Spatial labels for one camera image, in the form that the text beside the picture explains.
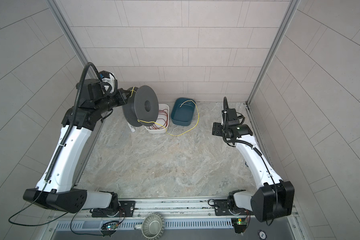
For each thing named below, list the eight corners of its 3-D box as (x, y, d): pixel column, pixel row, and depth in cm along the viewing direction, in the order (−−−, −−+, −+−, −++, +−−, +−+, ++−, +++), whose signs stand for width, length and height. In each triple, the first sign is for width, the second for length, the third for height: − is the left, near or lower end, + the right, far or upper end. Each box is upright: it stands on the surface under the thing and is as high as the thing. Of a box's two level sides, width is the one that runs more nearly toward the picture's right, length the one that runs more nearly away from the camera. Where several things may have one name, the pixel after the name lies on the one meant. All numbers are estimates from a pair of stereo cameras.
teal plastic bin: (170, 126, 105) (170, 121, 101) (173, 101, 121) (172, 96, 117) (196, 126, 105) (197, 121, 101) (195, 101, 121) (195, 96, 117)
